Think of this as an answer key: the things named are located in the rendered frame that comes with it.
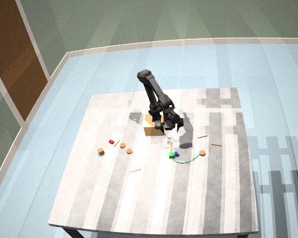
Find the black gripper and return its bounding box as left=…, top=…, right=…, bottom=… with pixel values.
left=154, top=117, right=184, bottom=134

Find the round wooden button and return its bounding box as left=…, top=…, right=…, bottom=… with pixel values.
left=199, top=150, right=205, bottom=156

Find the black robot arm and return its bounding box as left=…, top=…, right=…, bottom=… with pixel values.
left=137, top=69, right=180, bottom=130

